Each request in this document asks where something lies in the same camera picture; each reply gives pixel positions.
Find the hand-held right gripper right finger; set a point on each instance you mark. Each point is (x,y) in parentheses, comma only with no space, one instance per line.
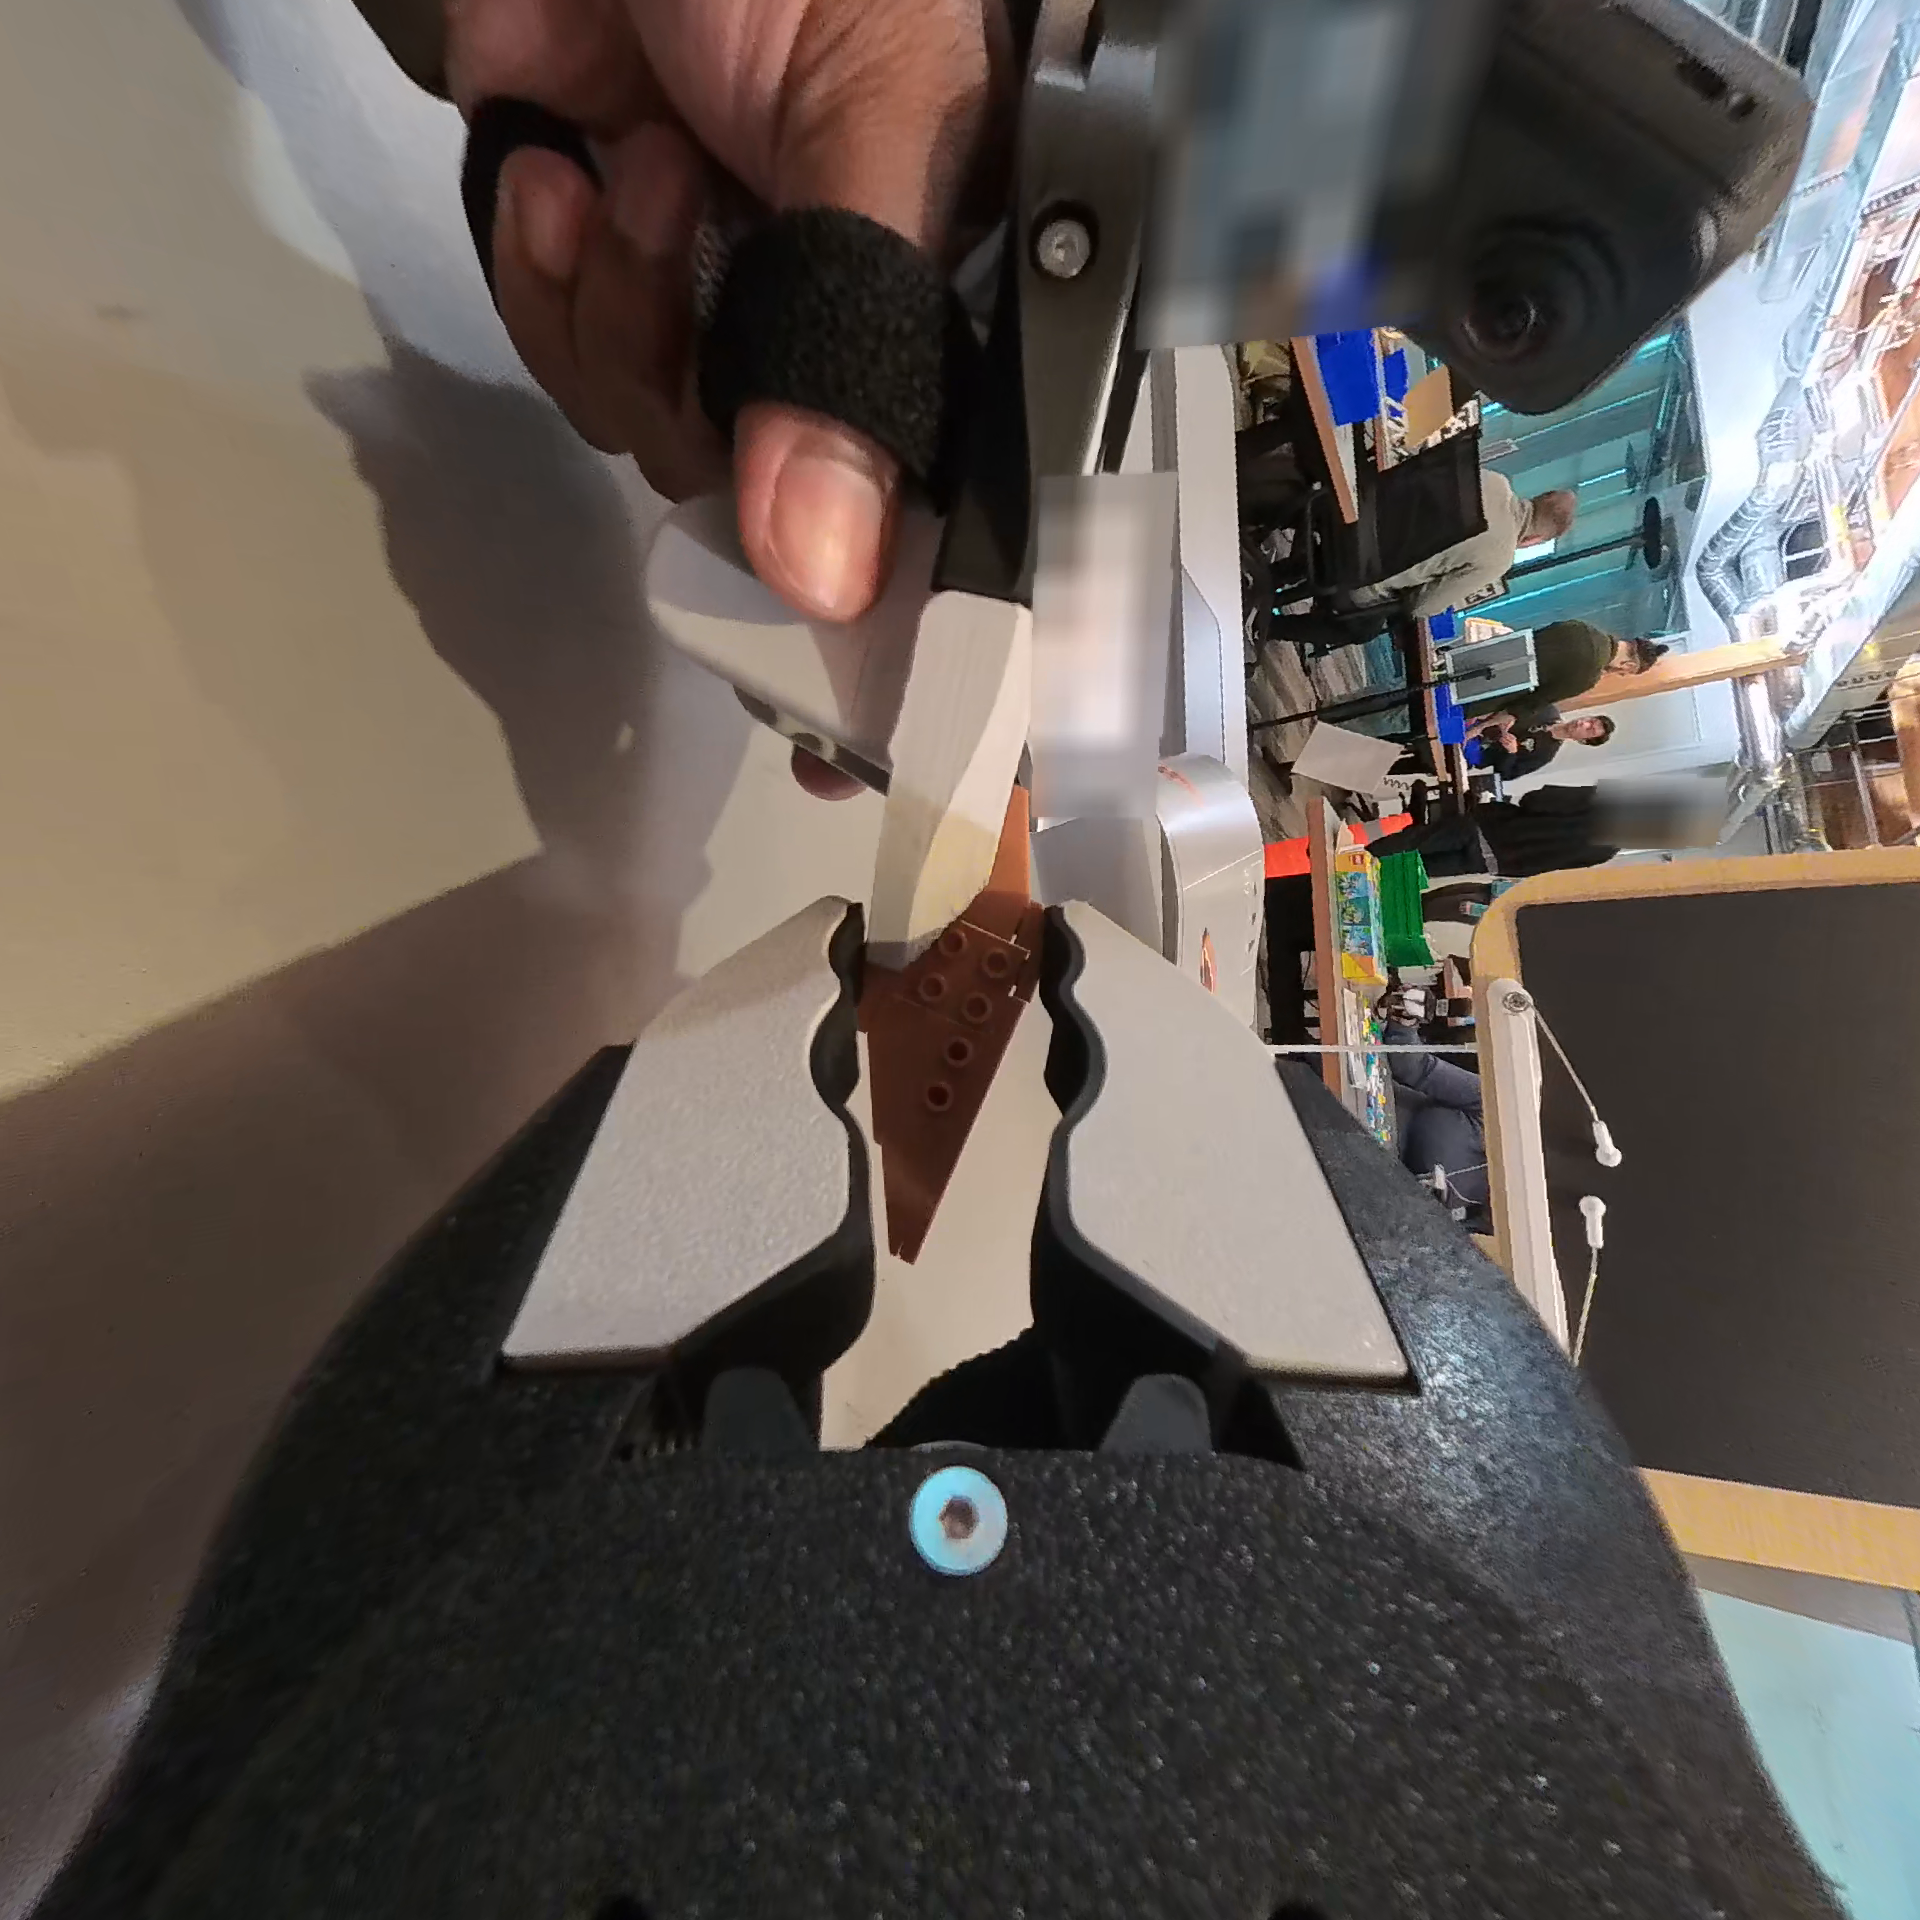
(1215,1203)

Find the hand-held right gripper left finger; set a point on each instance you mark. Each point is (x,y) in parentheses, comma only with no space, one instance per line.
(691,1170)

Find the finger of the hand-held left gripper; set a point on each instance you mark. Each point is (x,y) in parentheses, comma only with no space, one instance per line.
(960,721)

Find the orange brick ship hull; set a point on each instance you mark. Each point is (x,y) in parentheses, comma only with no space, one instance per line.
(937,1081)

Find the person's left hand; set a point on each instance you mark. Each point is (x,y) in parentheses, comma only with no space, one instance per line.
(779,90)

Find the colourful toy box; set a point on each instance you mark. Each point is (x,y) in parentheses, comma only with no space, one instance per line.
(1396,915)

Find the orange plastic object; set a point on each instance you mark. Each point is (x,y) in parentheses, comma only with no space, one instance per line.
(1299,858)

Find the black office chair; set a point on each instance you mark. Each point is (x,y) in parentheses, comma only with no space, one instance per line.
(1403,527)

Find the black panel wooden frame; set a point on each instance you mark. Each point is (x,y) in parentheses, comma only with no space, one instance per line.
(1726,1127)

